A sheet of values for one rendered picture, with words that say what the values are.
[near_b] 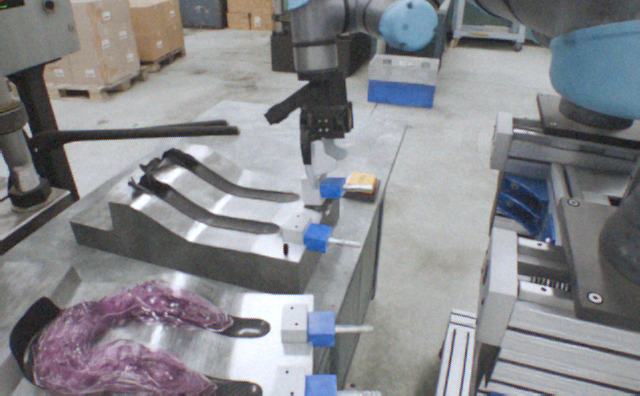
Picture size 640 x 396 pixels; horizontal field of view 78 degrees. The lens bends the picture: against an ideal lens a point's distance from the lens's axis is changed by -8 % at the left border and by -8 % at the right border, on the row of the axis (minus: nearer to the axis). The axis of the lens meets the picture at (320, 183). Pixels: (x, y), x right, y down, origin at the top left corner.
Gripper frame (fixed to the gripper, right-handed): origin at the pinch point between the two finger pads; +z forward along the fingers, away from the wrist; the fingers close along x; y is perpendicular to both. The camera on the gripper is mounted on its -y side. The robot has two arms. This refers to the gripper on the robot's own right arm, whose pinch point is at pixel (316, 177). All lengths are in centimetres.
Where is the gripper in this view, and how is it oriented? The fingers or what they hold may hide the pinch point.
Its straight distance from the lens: 82.3
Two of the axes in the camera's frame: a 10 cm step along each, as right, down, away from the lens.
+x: 3.1, -3.5, 8.8
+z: 0.9, 9.3, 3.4
